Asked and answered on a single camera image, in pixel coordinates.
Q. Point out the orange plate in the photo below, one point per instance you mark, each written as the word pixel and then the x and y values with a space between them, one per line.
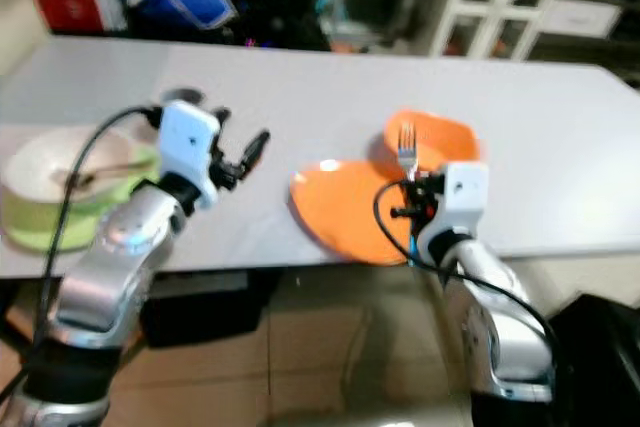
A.
pixel 345 212

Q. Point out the white flat box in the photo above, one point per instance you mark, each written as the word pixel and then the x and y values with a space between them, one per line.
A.
pixel 580 17

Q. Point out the silver metal fork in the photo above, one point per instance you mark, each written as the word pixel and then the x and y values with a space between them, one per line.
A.
pixel 407 150

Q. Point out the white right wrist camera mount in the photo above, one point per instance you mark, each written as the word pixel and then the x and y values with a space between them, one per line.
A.
pixel 460 192

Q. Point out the black storage box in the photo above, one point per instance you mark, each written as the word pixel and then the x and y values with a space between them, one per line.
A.
pixel 205 312

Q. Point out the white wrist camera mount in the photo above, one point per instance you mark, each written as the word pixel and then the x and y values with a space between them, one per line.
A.
pixel 460 192
pixel 190 139

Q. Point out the white ceramic bowl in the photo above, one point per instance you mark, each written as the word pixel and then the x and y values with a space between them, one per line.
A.
pixel 40 159

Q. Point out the grey folding table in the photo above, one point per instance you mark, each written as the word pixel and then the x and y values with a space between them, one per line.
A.
pixel 360 77

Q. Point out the light green plate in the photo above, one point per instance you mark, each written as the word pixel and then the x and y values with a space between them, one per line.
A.
pixel 40 227

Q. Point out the black bulky object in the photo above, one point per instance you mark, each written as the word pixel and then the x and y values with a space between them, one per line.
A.
pixel 600 367

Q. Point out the orange bowl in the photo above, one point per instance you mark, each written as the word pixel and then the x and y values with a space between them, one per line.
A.
pixel 445 137

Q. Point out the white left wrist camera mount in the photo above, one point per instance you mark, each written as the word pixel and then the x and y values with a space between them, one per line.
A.
pixel 190 139

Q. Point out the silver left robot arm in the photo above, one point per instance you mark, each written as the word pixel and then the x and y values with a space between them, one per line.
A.
pixel 105 287

